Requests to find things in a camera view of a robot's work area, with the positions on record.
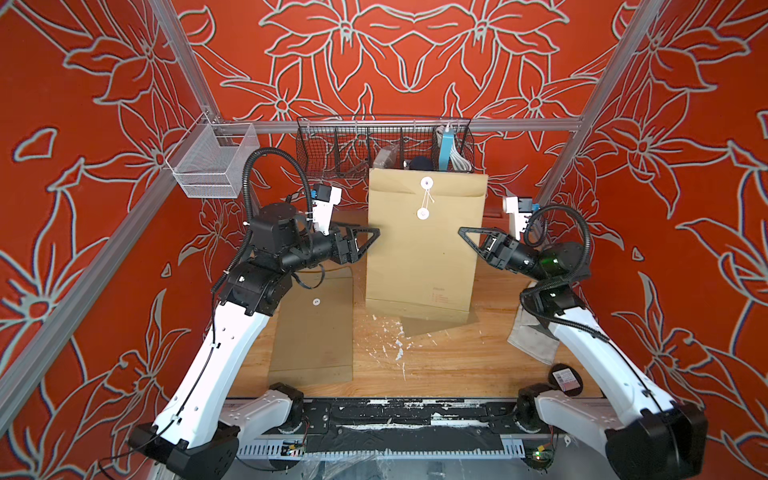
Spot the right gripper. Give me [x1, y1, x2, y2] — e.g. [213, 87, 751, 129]
[460, 234, 552, 291]

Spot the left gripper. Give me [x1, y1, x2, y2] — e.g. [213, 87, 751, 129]
[282, 218, 381, 275]

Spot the kraft file bag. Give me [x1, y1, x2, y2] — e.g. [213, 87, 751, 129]
[401, 310, 479, 337]
[366, 169, 488, 322]
[268, 267, 354, 388]

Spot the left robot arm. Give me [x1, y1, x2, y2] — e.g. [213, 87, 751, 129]
[128, 147, 380, 479]

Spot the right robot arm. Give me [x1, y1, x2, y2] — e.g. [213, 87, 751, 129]
[458, 204, 708, 479]

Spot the red plastic tool case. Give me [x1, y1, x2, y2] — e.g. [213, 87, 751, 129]
[483, 208, 507, 218]

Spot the dark blue round object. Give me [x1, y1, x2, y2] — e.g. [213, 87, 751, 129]
[408, 156, 434, 171]

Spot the white grey work glove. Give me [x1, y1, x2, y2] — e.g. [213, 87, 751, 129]
[507, 309, 560, 365]

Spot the white mesh basket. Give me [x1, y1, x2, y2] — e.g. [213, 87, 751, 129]
[167, 124, 260, 199]

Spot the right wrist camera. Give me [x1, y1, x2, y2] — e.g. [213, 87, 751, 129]
[503, 196, 535, 241]

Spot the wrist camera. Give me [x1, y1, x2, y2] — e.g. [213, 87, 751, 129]
[310, 183, 342, 236]
[503, 196, 535, 241]

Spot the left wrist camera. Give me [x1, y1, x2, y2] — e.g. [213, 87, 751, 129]
[310, 183, 342, 236]

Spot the black wire basket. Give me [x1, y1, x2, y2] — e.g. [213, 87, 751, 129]
[295, 114, 477, 180]

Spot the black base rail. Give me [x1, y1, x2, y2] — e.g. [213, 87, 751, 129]
[303, 397, 532, 455]

